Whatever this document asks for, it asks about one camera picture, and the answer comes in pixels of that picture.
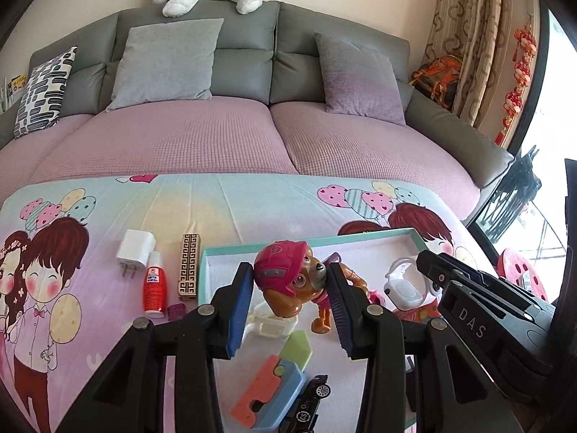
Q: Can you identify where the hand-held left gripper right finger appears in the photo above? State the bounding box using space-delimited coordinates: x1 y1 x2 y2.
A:
328 264 526 433

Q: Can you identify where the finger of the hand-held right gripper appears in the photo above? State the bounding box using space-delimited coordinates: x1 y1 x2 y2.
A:
417 250 474 292
439 253 555 307

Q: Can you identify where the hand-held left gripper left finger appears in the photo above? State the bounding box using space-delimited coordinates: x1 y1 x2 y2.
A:
56 262 254 433

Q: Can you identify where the white smart watch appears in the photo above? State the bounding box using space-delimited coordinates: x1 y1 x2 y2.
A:
384 257 440 314

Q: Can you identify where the cream hair claw clip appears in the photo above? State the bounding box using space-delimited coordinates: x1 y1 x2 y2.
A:
246 304 300 339

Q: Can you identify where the teal cardboard tray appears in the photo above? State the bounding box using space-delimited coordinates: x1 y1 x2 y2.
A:
198 227 445 433

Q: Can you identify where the puppy toy figure pink helmet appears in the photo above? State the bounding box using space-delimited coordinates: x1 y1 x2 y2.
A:
253 240 384 334

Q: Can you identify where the gold patterned lighter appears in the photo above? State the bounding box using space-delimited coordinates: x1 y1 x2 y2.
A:
177 233 202 301

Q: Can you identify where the orange blue block toy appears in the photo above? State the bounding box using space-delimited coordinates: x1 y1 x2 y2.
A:
231 331 313 430

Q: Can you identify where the black toy car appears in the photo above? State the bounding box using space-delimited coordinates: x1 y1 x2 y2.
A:
279 373 330 433

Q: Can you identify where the red glue bottle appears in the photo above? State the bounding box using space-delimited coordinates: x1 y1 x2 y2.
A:
143 252 168 319

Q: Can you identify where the white charger plug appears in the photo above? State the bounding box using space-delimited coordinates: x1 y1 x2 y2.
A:
116 229 156 280

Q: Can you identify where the printed cartoon blanket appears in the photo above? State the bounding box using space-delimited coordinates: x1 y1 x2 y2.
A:
0 174 497 433

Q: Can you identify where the pink sofa cover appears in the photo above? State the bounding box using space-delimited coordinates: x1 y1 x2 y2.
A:
0 96 481 217

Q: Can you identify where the orange backpack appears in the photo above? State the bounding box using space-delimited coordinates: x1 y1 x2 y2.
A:
409 55 463 111

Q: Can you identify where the purple gray cushion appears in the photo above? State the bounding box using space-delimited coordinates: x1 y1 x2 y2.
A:
314 31 405 127

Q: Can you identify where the red hanging decoration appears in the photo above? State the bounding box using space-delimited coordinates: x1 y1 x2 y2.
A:
493 27 539 145

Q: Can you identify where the beige patterned curtain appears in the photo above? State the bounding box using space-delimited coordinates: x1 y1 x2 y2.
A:
426 0 506 122

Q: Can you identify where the light gray cushion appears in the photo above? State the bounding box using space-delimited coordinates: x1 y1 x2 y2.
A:
106 18 225 113

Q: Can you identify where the gray sofa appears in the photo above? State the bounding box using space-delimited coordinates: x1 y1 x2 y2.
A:
0 1 515 190

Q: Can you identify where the black white patterned pillow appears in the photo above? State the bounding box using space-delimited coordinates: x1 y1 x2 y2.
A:
14 45 78 140

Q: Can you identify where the white rack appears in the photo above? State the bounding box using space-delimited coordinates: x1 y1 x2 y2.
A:
0 74 28 113

